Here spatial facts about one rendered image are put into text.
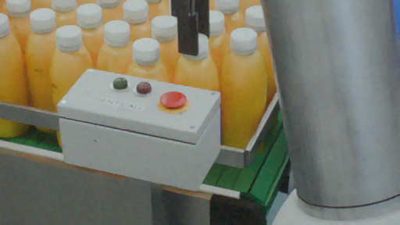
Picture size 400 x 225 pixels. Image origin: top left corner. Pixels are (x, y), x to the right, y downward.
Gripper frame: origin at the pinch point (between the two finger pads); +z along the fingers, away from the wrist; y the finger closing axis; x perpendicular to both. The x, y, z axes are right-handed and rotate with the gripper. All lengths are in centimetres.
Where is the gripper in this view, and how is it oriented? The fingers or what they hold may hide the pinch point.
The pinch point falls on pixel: (194, 26)
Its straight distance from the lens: 143.9
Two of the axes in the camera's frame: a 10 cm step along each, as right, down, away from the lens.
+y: 3.8, -5.3, 7.6
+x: -9.3, -1.8, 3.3
